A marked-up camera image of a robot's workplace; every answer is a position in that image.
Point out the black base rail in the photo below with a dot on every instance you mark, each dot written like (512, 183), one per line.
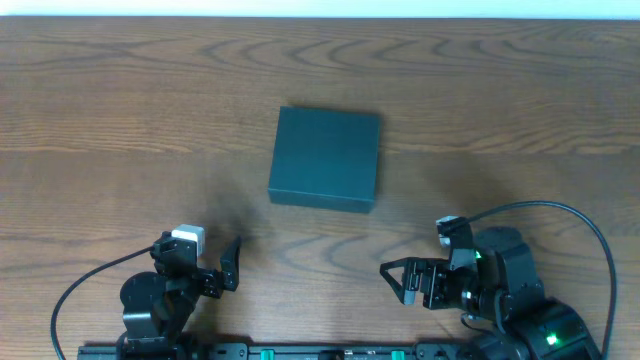
(242, 351)

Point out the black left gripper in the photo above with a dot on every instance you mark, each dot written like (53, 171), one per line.
(211, 280)

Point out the dark green gift box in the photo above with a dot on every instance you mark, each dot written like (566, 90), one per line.
(325, 159)

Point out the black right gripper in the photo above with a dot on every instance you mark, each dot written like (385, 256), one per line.
(415, 278)

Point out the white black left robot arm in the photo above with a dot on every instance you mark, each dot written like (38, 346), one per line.
(157, 305)

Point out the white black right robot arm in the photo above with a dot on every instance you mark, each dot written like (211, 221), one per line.
(491, 275)

